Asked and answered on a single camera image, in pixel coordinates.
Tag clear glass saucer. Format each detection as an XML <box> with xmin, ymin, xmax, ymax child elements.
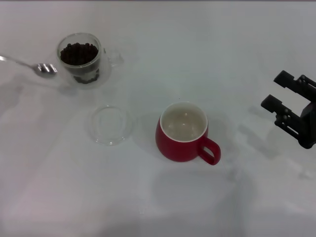
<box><xmin>87</xmin><ymin>104</ymin><xmax>134</xmax><ymax>147</ymax></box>

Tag spoon with light blue handle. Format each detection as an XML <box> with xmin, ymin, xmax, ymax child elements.
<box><xmin>0</xmin><ymin>55</ymin><xmax>58</xmax><ymax>79</ymax></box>

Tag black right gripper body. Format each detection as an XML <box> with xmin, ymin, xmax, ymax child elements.
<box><xmin>299</xmin><ymin>100</ymin><xmax>316</xmax><ymax>150</ymax></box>

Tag red mug white inside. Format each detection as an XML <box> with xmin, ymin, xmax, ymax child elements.
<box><xmin>155</xmin><ymin>101</ymin><xmax>222</xmax><ymax>166</ymax></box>

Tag glass cup with handle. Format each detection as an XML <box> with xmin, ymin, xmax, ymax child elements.
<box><xmin>56</xmin><ymin>33</ymin><xmax>124</xmax><ymax>90</ymax></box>

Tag dark coffee beans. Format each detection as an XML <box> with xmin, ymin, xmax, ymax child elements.
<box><xmin>60</xmin><ymin>42</ymin><xmax>100</xmax><ymax>85</ymax></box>

